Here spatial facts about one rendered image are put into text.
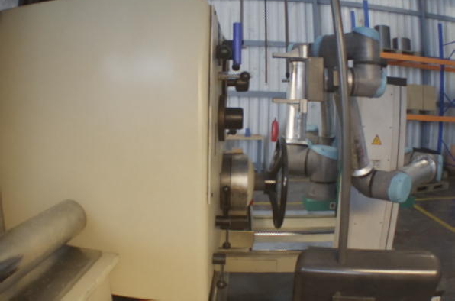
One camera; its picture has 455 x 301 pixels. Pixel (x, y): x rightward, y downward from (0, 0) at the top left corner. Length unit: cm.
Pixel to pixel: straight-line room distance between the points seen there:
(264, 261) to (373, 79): 140
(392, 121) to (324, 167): 44
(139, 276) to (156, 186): 27
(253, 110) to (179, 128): 794
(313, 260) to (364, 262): 11
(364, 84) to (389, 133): 76
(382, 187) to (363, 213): 48
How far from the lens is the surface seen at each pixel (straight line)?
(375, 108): 172
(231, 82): 126
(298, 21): 913
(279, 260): 213
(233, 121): 106
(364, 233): 183
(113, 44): 88
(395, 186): 131
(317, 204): 180
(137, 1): 88
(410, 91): 849
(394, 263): 76
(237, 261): 211
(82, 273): 83
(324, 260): 74
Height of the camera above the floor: 161
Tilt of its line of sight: 5 degrees down
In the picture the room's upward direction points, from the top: 1 degrees clockwise
